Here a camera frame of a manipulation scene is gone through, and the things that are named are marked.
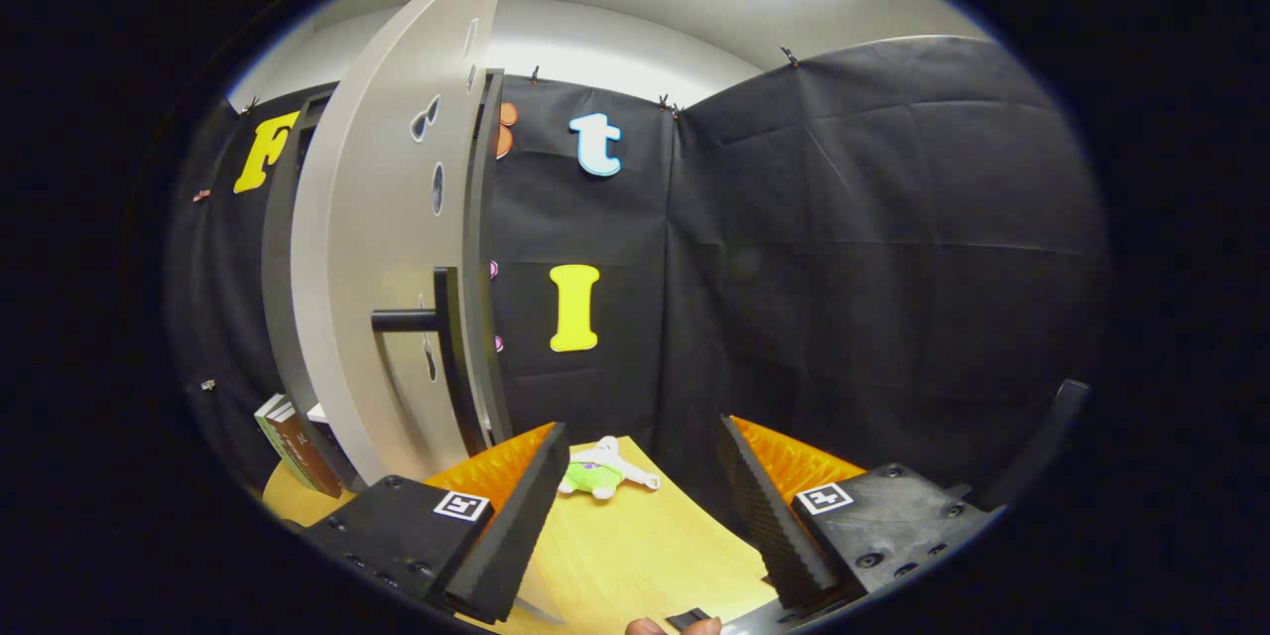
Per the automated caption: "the dark curved bar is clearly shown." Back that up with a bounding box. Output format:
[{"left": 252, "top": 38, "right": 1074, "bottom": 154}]
[{"left": 977, "top": 379, "right": 1090, "bottom": 509}]

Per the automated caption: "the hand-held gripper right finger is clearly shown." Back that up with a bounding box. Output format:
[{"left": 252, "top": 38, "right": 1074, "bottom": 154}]
[{"left": 716, "top": 414, "right": 998, "bottom": 613}]

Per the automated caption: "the beige cabinet door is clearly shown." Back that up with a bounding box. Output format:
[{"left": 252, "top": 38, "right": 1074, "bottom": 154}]
[{"left": 290, "top": 0, "right": 567, "bottom": 626}]

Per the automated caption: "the black door handle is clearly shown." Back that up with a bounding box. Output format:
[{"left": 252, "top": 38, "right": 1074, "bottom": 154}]
[{"left": 371, "top": 266, "right": 489, "bottom": 457}]

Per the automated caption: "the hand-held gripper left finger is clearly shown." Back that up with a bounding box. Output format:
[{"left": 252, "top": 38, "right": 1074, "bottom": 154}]
[{"left": 298, "top": 422, "right": 572, "bottom": 624}]

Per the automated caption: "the black backdrop cloth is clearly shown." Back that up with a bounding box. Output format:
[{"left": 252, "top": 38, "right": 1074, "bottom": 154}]
[{"left": 164, "top": 35, "right": 1110, "bottom": 517}]

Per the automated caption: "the green white plush toy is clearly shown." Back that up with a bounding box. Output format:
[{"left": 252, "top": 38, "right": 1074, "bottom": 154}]
[{"left": 557, "top": 436, "right": 662, "bottom": 501}]

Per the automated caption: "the grey cabinet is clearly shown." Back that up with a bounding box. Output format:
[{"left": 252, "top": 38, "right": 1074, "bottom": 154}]
[{"left": 261, "top": 69, "right": 512, "bottom": 495}]

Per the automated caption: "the brown book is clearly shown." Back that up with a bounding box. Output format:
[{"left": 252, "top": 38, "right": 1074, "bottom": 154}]
[{"left": 268, "top": 405, "right": 343, "bottom": 499}]

